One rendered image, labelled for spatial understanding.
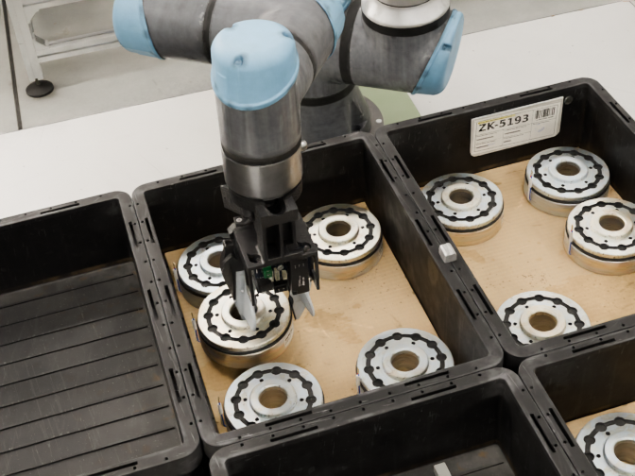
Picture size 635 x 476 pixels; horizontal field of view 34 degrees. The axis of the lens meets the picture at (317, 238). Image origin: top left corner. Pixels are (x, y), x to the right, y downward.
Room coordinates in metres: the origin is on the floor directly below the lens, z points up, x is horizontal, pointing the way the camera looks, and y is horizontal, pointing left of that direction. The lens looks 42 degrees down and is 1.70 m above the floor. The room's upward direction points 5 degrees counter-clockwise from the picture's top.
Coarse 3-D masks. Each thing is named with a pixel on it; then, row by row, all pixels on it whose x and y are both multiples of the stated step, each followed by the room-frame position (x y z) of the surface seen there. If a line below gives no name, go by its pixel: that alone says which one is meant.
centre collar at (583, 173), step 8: (560, 160) 1.02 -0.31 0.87; (568, 160) 1.02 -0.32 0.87; (576, 160) 1.02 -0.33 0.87; (552, 168) 1.00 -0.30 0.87; (584, 168) 1.00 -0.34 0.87; (552, 176) 0.99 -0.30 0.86; (560, 176) 0.99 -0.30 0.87; (568, 176) 0.99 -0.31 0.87; (576, 176) 0.98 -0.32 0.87; (584, 176) 0.98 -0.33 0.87
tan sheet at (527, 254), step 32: (512, 192) 1.01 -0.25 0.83; (512, 224) 0.95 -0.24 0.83; (544, 224) 0.94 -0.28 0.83; (480, 256) 0.90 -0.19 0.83; (512, 256) 0.89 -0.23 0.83; (544, 256) 0.89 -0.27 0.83; (512, 288) 0.84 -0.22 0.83; (544, 288) 0.83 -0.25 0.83; (576, 288) 0.83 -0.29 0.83; (608, 288) 0.83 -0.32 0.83; (608, 320) 0.78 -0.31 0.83
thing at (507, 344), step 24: (504, 96) 1.08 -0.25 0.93; (528, 96) 1.07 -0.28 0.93; (600, 96) 1.06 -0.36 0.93; (408, 120) 1.04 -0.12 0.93; (432, 120) 1.04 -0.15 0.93; (624, 120) 1.01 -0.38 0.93; (384, 144) 1.00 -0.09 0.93; (408, 192) 0.91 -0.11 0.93; (432, 216) 0.87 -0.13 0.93; (456, 264) 0.78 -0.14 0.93; (480, 288) 0.75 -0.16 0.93; (480, 312) 0.72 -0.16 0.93; (504, 336) 0.68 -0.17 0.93; (576, 336) 0.67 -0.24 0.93; (504, 360) 0.66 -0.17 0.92
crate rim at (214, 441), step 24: (312, 144) 1.01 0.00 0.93; (336, 144) 1.01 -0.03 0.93; (216, 168) 0.98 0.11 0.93; (384, 168) 0.95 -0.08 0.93; (144, 192) 0.95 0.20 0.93; (144, 216) 0.91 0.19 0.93; (408, 216) 0.87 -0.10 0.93; (144, 240) 0.87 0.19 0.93; (432, 240) 0.83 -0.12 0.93; (168, 288) 0.79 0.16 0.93; (456, 288) 0.75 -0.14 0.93; (168, 312) 0.75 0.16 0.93; (480, 336) 0.68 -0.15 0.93; (192, 360) 0.68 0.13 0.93; (480, 360) 0.65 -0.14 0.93; (192, 384) 0.65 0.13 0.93; (408, 384) 0.63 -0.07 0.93; (432, 384) 0.63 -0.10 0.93; (192, 408) 0.63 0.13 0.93; (312, 408) 0.61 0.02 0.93; (336, 408) 0.61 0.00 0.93; (240, 432) 0.59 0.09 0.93; (264, 432) 0.59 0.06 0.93
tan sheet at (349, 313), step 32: (384, 256) 0.91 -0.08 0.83; (320, 288) 0.87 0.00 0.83; (352, 288) 0.86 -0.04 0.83; (384, 288) 0.86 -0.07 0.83; (320, 320) 0.82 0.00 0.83; (352, 320) 0.81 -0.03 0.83; (384, 320) 0.81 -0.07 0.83; (416, 320) 0.80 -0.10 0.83; (288, 352) 0.77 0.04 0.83; (320, 352) 0.77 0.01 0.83; (352, 352) 0.76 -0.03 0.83; (224, 384) 0.73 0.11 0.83; (320, 384) 0.72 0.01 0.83; (352, 384) 0.72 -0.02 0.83
